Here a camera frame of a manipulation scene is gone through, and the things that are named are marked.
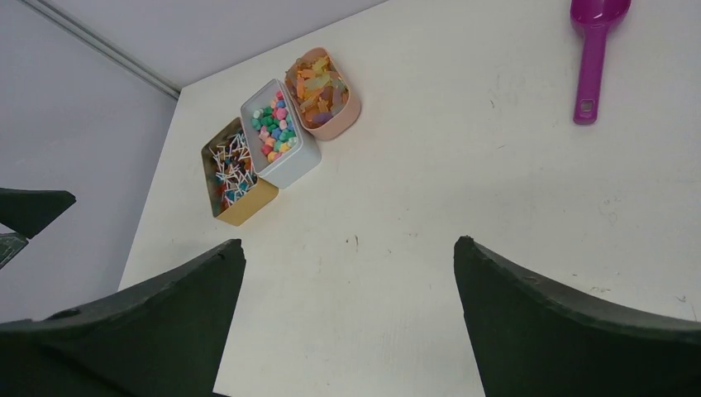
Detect yellow tin of lollipops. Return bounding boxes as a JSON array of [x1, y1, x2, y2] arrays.
[[200, 117, 279, 227]]

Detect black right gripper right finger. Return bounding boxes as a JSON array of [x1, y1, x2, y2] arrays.
[[454, 236, 700, 396]]

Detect purple plastic scoop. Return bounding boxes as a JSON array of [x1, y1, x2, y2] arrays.
[[570, 0, 632, 126]]

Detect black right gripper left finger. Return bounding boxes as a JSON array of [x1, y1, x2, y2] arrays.
[[1, 239, 246, 396]]

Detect aluminium frame post left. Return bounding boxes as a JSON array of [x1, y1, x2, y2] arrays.
[[19, 0, 181, 101]]

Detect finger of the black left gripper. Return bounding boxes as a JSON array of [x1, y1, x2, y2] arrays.
[[1, 188, 76, 239], [0, 232, 29, 269]]

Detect pink tin of gummy candies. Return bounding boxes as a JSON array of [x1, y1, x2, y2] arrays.
[[284, 47, 361, 141]]

